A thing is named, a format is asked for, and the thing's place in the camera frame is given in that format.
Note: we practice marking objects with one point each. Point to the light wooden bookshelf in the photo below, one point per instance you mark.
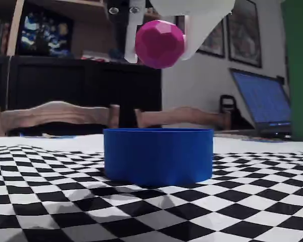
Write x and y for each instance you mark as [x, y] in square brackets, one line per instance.
[16, 25]

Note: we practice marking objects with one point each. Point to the brown wooden chair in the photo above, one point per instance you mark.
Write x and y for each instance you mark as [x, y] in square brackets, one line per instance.
[181, 117]
[53, 116]

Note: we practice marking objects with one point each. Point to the red white book stack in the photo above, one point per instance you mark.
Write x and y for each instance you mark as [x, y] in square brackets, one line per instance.
[93, 55]

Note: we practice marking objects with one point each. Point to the small framed wall picture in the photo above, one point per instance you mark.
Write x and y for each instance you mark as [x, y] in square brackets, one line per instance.
[215, 43]

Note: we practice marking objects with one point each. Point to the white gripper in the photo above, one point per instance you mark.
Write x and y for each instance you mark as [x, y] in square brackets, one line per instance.
[204, 27]

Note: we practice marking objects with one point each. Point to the large framed wall picture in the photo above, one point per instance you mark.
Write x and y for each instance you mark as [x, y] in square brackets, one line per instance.
[245, 32]

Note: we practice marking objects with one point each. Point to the blue round box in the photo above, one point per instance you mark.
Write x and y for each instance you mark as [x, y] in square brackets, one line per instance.
[157, 156]

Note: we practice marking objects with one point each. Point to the blue tape strip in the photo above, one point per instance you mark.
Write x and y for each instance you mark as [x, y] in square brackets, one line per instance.
[69, 137]

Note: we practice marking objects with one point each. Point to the open laptop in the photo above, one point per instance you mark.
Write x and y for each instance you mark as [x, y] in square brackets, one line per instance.
[262, 100]

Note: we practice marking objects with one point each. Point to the blue starry night painting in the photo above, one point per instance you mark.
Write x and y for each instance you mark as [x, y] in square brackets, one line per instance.
[45, 35]

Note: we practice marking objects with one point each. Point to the black white checkered mat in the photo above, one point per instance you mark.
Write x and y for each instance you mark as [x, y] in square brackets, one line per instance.
[242, 201]

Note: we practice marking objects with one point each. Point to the pink faceted ball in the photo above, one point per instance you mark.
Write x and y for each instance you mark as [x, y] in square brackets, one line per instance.
[159, 45]

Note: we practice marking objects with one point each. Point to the green panel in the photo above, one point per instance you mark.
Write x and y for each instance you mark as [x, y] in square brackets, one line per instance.
[300, 75]

